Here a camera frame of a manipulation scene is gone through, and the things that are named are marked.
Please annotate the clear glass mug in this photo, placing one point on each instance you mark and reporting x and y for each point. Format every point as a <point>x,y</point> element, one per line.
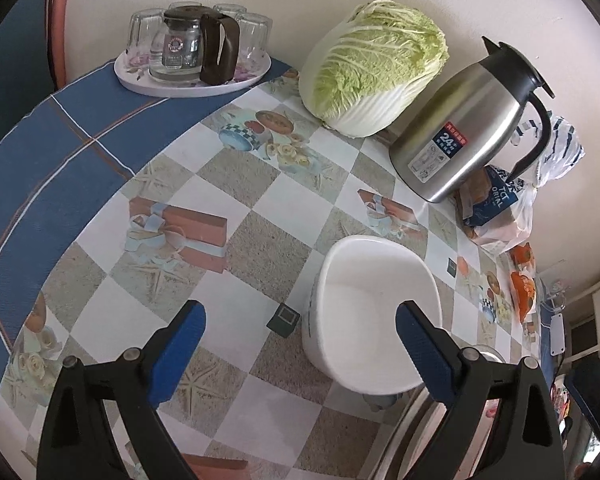
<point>552,288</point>

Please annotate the bagged sliced bread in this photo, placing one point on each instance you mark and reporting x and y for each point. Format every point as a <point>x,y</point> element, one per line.
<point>495,213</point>

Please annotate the white square bowl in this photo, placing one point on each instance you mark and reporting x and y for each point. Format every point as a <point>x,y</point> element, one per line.
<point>349,328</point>

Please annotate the checkered patterned tablecloth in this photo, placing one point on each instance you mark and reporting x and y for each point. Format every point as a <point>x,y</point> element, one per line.
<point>115,209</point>

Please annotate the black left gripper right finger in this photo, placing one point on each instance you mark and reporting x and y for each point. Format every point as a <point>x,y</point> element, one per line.
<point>524,441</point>

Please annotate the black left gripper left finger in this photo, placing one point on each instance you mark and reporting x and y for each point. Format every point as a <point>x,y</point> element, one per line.
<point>77,440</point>

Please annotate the large stainless steel plate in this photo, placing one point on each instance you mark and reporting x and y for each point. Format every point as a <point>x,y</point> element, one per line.
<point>415,429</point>

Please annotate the upturned drinking glass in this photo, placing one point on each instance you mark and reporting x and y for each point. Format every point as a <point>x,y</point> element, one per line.
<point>183,4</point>
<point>144,26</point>
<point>232,10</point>
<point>255,30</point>

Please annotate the glass teapot brown handle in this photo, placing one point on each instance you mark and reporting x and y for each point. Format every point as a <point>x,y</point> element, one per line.
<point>193,44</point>

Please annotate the napa cabbage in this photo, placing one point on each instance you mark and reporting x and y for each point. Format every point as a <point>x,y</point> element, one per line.
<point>369,68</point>

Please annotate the orange snack packet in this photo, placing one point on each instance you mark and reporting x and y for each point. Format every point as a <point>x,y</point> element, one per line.
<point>524,294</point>
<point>522,257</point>

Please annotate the stainless steel thermos jug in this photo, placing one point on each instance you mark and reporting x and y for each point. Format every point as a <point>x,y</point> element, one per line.
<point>468,121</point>

